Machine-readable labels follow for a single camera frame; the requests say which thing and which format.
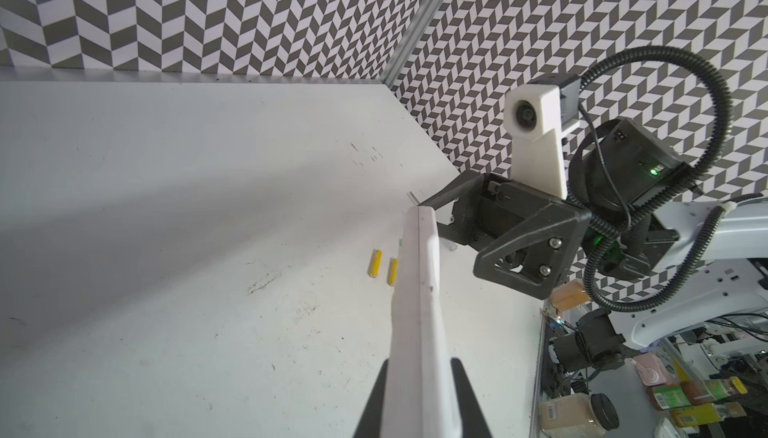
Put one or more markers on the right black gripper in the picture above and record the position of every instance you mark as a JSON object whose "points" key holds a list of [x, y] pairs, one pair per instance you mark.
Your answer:
{"points": [[526, 239]]}

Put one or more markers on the middle cylinder black cap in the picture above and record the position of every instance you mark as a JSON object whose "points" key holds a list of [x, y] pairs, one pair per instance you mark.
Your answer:
{"points": [[578, 415]]}

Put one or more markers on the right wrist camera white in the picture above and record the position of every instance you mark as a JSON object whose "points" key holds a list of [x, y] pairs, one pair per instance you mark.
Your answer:
{"points": [[536, 117]]}

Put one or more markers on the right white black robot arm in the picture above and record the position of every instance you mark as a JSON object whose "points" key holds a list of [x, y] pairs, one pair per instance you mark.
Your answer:
{"points": [[734, 232]]}

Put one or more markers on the yellow AAA battery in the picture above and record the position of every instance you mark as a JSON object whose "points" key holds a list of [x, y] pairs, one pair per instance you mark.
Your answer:
{"points": [[392, 272], [374, 263]]}

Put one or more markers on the right wooden cylinder black cap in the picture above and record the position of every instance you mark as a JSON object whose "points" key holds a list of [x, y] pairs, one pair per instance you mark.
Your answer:
{"points": [[569, 295]]}

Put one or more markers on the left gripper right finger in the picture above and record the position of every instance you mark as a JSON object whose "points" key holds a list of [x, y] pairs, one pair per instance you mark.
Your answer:
{"points": [[473, 422]]}

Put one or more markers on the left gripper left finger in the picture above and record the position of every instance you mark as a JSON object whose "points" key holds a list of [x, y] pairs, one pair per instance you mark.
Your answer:
{"points": [[369, 424]]}

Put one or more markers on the white remote with green buttons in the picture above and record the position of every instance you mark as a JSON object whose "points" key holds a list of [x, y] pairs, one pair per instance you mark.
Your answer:
{"points": [[420, 398]]}

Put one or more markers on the small silver screwdriver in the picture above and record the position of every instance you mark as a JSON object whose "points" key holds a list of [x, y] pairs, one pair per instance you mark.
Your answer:
{"points": [[415, 201]]}

